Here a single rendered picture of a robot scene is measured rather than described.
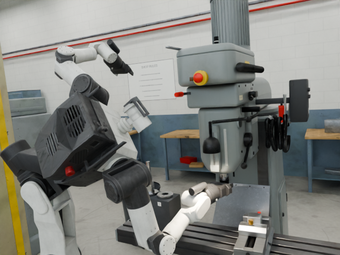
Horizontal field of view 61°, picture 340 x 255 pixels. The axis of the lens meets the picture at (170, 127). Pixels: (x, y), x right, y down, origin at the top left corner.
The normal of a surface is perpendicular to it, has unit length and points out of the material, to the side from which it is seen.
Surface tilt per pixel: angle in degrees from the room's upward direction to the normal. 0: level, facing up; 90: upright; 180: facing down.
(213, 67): 90
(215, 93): 90
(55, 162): 75
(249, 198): 63
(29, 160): 90
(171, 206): 90
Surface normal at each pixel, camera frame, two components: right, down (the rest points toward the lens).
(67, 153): -0.61, -0.12
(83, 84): -0.30, -0.32
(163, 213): -0.54, 0.15
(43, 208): -0.16, 0.14
